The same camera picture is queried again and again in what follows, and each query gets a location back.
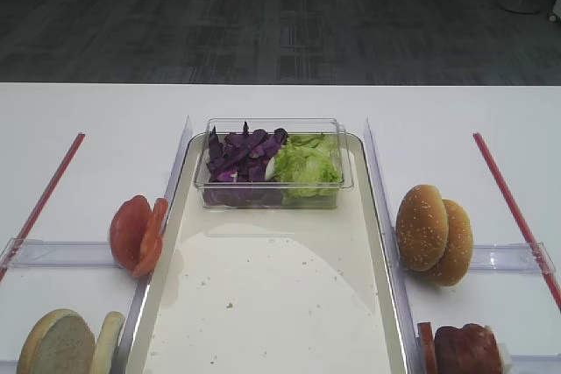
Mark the rear tomato slice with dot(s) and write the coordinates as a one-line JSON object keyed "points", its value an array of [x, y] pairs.
{"points": [[152, 241]]}

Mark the purple cabbage pieces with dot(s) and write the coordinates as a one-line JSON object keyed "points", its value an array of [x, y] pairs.
{"points": [[243, 158]]}

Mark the front sesame bun top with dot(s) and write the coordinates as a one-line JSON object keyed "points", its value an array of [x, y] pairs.
{"points": [[421, 228]]}

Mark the green lettuce leaves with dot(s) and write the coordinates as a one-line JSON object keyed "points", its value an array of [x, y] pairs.
{"points": [[308, 163]]}

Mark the tomato slice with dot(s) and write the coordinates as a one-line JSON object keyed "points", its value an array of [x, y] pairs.
{"points": [[127, 229], [152, 241]]}

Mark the right lower clear holder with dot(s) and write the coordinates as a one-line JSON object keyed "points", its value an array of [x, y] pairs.
{"points": [[530, 364]]}

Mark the sesame bun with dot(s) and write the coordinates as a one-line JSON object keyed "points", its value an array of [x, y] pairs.
{"points": [[455, 262], [421, 228]]}

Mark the brown meat patties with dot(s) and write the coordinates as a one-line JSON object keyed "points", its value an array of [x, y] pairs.
{"points": [[471, 349]]}

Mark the clear plastic container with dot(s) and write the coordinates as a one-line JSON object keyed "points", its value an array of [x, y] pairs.
{"points": [[224, 126]]}

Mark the right long clear divider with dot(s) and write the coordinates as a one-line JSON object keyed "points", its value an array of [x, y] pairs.
{"points": [[411, 353]]}

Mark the white metal tray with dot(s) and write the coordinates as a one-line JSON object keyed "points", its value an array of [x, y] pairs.
{"points": [[270, 290]]}

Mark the red strip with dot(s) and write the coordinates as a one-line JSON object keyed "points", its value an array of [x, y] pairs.
{"points": [[44, 194], [517, 216]]}

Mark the right red strip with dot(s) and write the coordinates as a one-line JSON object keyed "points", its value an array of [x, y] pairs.
{"points": [[517, 216]]}

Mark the red sausage slice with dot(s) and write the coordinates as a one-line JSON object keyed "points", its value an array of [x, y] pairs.
{"points": [[427, 341]]}

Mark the right upper clear holder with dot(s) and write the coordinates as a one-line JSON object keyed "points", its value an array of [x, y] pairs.
{"points": [[531, 258]]}

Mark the clear holder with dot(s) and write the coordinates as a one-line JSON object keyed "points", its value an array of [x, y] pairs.
{"points": [[530, 364], [28, 253], [531, 258]]}

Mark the left red strip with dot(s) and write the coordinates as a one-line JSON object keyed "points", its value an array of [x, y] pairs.
{"points": [[44, 194]]}

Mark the long clear divider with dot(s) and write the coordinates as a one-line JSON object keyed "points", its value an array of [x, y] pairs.
{"points": [[121, 358], [411, 353]]}

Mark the white cheese piece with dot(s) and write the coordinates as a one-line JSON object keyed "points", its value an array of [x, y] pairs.
{"points": [[506, 359]]}

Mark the thin bun bottom slice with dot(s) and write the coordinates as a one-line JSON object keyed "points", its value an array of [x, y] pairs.
{"points": [[106, 343]]}

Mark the large bun bottom slice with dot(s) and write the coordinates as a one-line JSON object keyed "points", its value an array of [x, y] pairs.
{"points": [[60, 342]]}

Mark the left long clear divider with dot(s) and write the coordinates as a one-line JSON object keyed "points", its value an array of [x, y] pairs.
{"points": [[121, 358]]}

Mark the front tomato slice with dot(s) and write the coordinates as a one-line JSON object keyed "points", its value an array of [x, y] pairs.
{"points": [[127, 229]]}

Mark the rear sesame bun top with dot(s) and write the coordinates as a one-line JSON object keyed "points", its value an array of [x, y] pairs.
{"points": [[455, 262]]}

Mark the left upper clear holder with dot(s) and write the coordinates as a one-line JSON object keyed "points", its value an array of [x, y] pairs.
{"points": [[28, 253]]}

